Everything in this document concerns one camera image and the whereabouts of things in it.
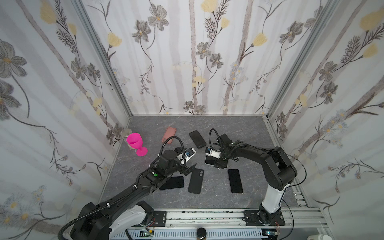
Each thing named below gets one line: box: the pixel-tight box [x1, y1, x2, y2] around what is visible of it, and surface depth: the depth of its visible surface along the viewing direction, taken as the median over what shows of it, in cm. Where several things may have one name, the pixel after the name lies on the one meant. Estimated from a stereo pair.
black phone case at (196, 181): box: [188, 168, 204, 195], surface depth 89 cm
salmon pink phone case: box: [162, 126, 177, 145], surface depth 113 cm
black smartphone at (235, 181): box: [228, 169, 243, 193], surface depth 88 cm
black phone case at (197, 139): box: [189, 130, 207, 149], surface depth 109 cm
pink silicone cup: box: [126, 132, 148, 157], surface depth 90 cm
